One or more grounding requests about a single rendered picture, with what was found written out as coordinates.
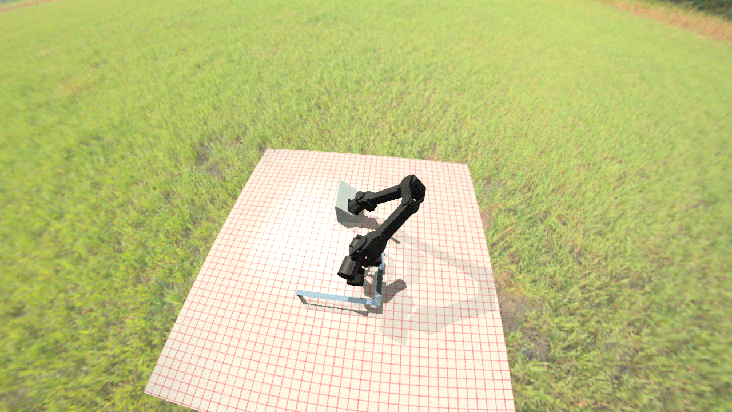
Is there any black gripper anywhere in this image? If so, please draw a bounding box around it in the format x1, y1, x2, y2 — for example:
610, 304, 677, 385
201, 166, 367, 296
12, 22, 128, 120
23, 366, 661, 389
347, 265, 365, 287

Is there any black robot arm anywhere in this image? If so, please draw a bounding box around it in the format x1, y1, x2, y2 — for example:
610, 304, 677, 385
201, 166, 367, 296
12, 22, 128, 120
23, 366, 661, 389
337, 175, 427, 281

